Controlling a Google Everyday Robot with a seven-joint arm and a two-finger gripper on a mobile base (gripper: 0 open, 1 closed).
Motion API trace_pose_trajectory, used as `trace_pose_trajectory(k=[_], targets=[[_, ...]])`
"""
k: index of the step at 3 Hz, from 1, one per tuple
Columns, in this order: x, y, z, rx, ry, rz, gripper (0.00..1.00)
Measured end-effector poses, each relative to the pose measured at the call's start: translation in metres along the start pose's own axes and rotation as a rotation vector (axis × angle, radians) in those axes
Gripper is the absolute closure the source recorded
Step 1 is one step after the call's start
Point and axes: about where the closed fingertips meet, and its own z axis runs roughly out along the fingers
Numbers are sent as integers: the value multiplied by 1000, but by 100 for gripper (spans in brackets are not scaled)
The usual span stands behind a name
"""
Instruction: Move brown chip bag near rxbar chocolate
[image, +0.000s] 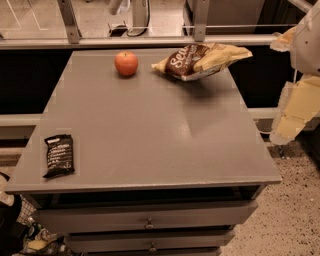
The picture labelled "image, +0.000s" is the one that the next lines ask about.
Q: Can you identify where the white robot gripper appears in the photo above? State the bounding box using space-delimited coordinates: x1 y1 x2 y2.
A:
269 2 320 145

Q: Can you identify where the brown chip bag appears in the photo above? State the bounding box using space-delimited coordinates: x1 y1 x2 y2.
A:
151 43 253 81

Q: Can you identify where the black rxbar chocolate wrapper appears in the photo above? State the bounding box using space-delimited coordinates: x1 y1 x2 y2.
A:
44 134 75 179

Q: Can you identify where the grey drawer cabinet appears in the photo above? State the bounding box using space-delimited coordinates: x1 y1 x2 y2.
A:
7 49 280 256

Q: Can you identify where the red apple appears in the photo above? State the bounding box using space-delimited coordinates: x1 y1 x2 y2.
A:
114 51 138 76

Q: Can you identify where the upper drawer metal knob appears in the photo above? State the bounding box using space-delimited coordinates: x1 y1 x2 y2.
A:
144 218 154 230

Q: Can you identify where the drawer metal knob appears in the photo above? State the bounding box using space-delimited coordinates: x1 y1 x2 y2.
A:
148 243 157 252
144 218 154 230

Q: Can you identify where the lower drawer metal knob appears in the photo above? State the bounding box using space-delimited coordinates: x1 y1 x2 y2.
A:
148 243 157 252

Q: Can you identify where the clutter pile lower left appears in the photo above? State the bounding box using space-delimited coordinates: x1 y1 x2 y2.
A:
0 173 74 256

